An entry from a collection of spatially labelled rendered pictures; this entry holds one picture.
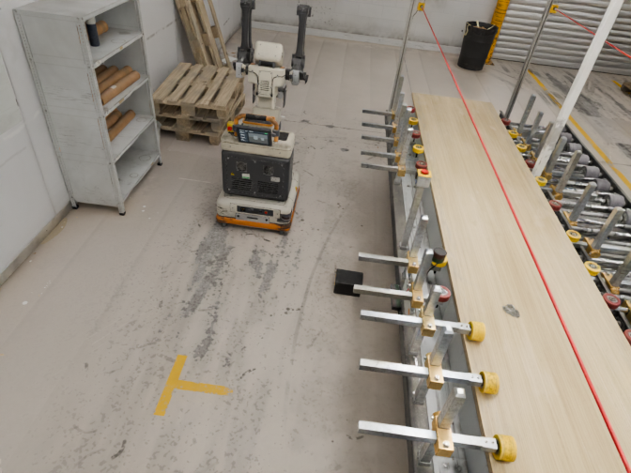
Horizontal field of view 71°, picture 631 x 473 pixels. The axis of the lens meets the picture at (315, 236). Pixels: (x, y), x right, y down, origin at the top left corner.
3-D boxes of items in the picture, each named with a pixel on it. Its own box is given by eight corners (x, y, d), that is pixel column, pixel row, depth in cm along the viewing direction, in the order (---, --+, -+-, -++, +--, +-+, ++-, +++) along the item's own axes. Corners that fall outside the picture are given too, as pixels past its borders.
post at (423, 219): (400, 285, 247) (422, 217, 217) (400, 282, 250) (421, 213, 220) (407, 286, 247) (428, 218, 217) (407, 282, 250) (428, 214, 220)
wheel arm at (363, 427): (357, 434, 148) (359, 428, 146) (357, 423, 151) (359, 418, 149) (505, 454, 148) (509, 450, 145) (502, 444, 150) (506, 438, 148)
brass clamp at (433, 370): (425, 389, 166) (428, 380, 162) (422, 358, 176) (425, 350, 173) (441, 390, 165) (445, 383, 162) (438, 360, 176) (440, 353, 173)
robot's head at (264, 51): (280, 61, 329) (283, 42, 330) (252, 57, 329) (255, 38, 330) (282, 69, 343) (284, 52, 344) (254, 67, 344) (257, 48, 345)
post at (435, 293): (407, 360, 208) (433, 289, 178) (406, 355, 211) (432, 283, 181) (414, 361, 208) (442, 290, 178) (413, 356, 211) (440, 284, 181)
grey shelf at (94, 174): (72, 208, 375) (11, 8, 278) (118, 158, 445) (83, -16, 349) (124, 215, 374) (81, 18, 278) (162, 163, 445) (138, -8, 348)
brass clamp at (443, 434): (433, 455, 146) (437, 448, 143) (428, 417, 157) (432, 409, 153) (452, 458, 146) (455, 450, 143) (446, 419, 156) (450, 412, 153)
